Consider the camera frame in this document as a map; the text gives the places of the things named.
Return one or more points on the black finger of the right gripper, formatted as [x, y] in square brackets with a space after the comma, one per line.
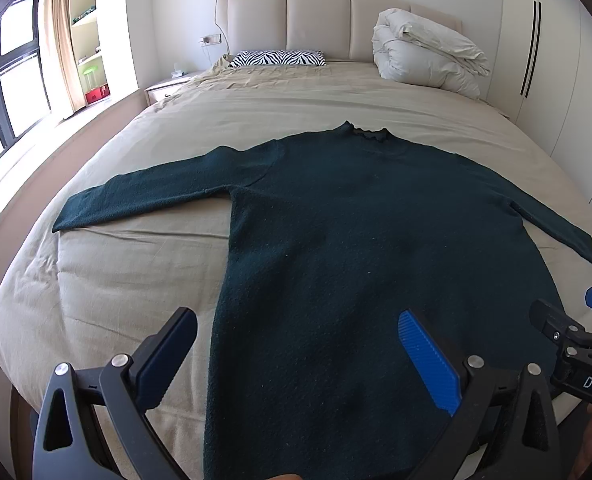
[552, 322]

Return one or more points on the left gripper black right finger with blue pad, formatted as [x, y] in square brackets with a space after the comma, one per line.
[522, 444]

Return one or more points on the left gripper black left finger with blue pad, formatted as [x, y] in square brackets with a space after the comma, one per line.
[70, 443]

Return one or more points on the dark teal knit sweater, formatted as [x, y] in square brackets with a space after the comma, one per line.
[333, 234]

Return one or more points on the person's right hand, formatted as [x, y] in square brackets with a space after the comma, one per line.
[584, 457]

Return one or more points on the beige bed with sheet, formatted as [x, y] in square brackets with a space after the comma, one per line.
[85, 295]

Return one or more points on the white folded duvet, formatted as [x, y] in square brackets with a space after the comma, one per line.
[414, 50]

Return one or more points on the red box on shelf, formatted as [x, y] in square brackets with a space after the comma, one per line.
[97, 94]

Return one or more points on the white bedside table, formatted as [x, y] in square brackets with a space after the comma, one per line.
[162, 89]

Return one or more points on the beige padded headboard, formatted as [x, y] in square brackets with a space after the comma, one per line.
[341, 29]

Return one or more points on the black framed window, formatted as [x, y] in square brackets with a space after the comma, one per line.
[23, 99]

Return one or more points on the zebra print pillow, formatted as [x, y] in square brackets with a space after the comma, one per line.
[278, 57]

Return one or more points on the beige curtain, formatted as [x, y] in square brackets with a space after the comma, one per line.
[59, 66]

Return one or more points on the white wardrobe with black handles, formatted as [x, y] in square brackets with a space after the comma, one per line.
[542, 80]

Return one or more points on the white wall shelf unit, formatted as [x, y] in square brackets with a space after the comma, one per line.
[86, 43]

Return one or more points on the wall power socket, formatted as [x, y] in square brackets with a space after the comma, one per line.
[211, 40]

